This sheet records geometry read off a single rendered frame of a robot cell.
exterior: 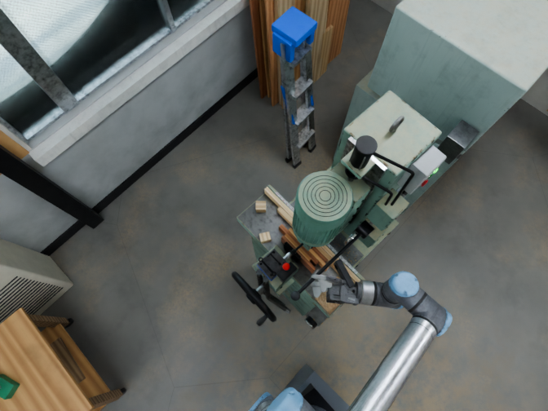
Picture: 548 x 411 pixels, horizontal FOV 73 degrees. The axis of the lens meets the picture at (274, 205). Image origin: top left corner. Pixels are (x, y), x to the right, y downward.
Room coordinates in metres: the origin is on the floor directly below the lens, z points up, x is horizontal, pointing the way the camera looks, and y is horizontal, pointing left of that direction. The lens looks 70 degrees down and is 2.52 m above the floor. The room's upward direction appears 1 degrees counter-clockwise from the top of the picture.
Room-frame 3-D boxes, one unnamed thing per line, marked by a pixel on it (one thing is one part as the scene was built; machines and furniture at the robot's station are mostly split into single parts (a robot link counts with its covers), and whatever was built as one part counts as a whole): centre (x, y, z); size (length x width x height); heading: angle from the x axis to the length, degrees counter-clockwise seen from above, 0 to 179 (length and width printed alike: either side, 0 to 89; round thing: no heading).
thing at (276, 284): (0.28, -0.01, 0.91); 0.15 x 0.14 x 0.09; 42
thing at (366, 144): (0.50, -0.26, 1.53); 0.08 x 0.08 x 0.17; 42
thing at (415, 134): (0.60, -0.37, 1.16); 0.22 x 0.22 x 0.72; 42
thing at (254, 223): (0.34, -0.07, 0.87); 0.61 x 0.30 x 0.06; 42
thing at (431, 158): (0.52, -0.49, 1.40); 0.10 x 0.06 x 0.16; 132
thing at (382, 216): (0.44, -0.42, 1.22); 0.09 x 0.08 x 0.15; 132
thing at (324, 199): (0.41, -0.16, 1.32); 0.18 x 0.18 x 0.31
